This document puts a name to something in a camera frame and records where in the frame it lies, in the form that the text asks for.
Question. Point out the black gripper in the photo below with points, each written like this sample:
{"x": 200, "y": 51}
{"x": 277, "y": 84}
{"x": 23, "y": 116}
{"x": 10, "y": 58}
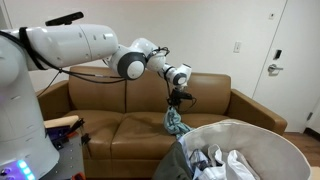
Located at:
{"x": 179, "y": 96}

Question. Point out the blue t-shirt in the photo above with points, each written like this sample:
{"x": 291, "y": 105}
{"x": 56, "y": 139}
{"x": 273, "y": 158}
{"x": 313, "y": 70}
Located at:
{"x": 173, "y": 121}

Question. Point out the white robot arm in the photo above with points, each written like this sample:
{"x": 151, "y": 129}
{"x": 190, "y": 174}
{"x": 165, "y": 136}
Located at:
{"x": 66, "y": 43}

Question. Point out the brown leather couch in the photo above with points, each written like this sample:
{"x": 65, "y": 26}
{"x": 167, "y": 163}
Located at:
{"x": 140, "y": 133}

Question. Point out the white fabric laundry bag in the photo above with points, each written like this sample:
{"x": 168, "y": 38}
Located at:
{"x": 266, "y": 150}

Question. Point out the dark green garment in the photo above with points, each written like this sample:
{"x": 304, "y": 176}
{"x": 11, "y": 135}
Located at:
{"x": 170, "y": 166}

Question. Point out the white garment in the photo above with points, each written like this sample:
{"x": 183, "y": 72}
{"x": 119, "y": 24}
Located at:
{"x": 233, "y": 166}

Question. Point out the black clamp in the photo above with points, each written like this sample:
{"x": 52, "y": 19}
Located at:
{"x": 85, "y": 138}

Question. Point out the black door card reader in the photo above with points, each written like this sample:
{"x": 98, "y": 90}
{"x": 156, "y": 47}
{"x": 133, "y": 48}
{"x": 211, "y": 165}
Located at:
{"x": 277, "y": 54}

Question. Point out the wooden block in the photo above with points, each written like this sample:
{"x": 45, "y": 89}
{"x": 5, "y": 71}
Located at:
{"x": 60, "y": 121}

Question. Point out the grey perforated mounting plate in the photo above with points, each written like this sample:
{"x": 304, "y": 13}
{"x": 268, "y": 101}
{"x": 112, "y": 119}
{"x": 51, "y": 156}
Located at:
{"x": 70, "y": 156}

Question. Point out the white door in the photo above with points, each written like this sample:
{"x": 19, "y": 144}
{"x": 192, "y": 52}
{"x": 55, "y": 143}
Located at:
{"x": 293, "y": 100}

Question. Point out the light wooden side table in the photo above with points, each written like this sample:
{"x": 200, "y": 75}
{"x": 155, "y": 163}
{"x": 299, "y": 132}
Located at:
{"x": 316, "y": 174}

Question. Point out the white light switch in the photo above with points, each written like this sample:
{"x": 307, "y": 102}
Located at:
{"x": 237, "y": 46}

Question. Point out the small white wall sensor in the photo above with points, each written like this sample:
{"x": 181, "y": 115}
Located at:
{"x": 271, "y": 16}

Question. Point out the black stereo camera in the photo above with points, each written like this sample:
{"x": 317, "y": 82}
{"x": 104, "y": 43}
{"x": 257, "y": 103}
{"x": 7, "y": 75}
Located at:
{"x": 65, "y": 18}

